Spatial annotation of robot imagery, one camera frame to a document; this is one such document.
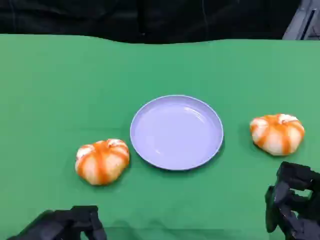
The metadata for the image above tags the black cloth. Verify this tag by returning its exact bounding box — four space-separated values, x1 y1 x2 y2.
0 0 301 45

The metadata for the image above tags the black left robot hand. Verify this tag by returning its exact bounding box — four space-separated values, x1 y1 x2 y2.
7 205 108 240

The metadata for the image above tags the green table cloth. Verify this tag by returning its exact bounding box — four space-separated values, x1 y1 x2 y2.
0 33 320 240

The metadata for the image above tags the grey equipment frame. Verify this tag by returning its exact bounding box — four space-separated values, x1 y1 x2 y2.
282 0 320 41

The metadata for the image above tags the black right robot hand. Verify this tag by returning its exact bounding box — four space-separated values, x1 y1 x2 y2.
264 161 320 240

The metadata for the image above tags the lilac plate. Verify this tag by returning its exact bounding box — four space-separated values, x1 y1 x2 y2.
129 94 225 172

